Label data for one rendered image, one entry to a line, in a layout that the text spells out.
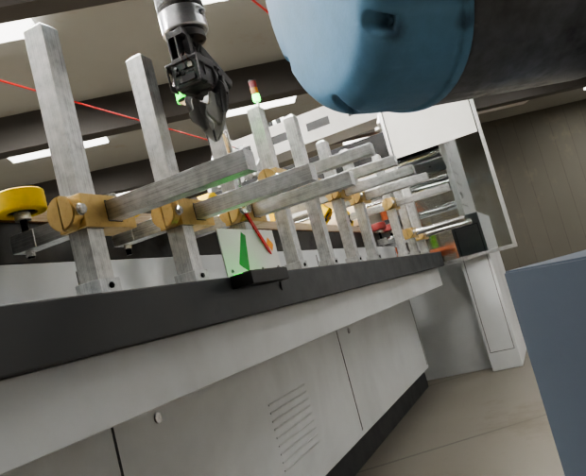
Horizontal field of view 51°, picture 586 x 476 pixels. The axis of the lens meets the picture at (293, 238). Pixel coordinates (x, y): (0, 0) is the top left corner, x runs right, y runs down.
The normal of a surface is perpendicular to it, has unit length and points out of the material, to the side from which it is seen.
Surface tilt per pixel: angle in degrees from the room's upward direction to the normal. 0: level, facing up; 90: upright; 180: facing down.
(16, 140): 90
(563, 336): 90
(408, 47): 146
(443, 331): 90
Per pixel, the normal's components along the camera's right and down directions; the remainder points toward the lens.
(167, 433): 0.89, -0.28
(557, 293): -0.96, 0.24
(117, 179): 0.11, -0.14
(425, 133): -0.39, 0.00
